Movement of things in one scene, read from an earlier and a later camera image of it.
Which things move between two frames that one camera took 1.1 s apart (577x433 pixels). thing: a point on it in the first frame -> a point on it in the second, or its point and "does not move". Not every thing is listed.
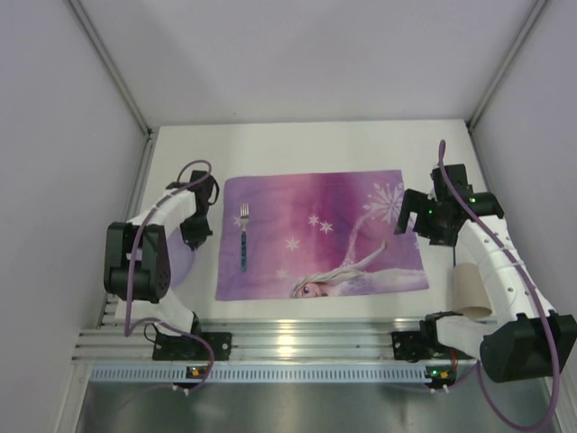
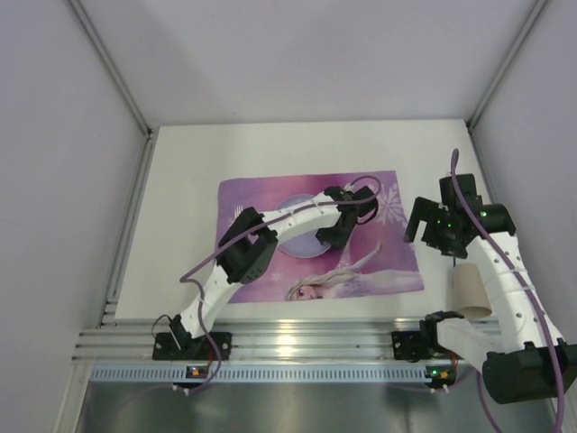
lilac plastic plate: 182,259 -> 304,244
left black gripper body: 196,231 -> 339,224
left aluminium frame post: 112,68 does not move
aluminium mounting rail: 268,340 does not move
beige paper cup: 470,292 does not move
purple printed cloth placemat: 312,234 does not move
